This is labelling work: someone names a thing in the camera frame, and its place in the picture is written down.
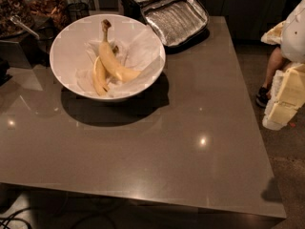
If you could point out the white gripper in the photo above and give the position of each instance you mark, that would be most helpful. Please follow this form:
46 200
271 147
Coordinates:
294 37

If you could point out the large yellow banana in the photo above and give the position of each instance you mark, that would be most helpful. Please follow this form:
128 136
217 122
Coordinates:
110 62

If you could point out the white ceramic bowl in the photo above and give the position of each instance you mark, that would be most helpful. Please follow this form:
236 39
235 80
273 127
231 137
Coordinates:
68 50

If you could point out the small yellow banana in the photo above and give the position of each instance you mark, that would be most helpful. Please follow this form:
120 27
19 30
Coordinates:
99 77

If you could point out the person's leg with shoe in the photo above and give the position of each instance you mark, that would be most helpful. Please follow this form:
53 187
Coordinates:
276 62

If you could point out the silver insulated lunch bag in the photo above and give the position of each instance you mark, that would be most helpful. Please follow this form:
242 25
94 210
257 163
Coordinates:
175 22

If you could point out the white paper napkin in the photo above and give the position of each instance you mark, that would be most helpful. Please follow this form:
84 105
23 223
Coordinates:
143 53

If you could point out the black mesh cup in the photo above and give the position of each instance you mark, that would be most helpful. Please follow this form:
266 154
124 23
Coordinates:
77 11

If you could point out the glass jar of snacks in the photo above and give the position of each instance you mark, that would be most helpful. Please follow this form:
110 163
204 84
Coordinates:
9 8

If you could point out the metal scoop handle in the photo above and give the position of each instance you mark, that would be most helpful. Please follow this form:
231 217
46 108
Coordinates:
17 21

